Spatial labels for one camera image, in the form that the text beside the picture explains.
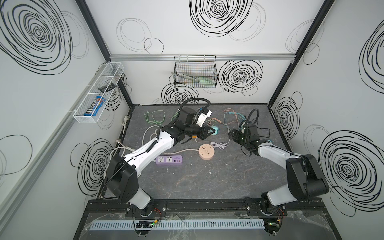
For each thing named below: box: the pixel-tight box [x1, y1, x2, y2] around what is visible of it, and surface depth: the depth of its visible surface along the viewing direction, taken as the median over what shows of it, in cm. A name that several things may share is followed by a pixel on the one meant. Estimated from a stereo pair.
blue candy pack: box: [84, 96, 106, 116], surface depth 72 cm
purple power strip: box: [155, 155, 183, 166], surface depth 90 cm
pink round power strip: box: [198, 143, 215, 160], surface depth 93 cm
